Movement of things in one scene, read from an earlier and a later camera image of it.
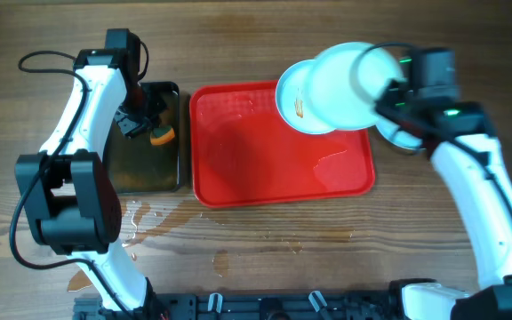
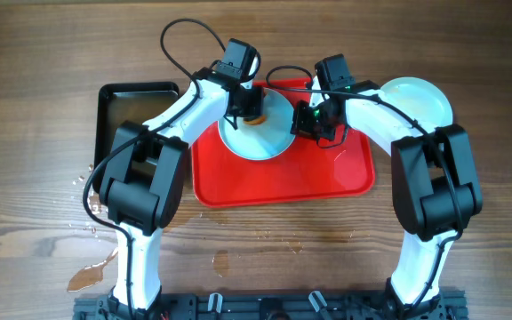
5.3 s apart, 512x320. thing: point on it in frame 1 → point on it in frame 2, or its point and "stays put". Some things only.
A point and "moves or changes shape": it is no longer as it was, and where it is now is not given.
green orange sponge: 162,134 moves or changes shape
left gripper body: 140,108 → 253,100
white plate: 332,94 moves or changes shape
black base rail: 248,306 stays put
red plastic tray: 245,154 stays put
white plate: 295,100 moves or changes shape
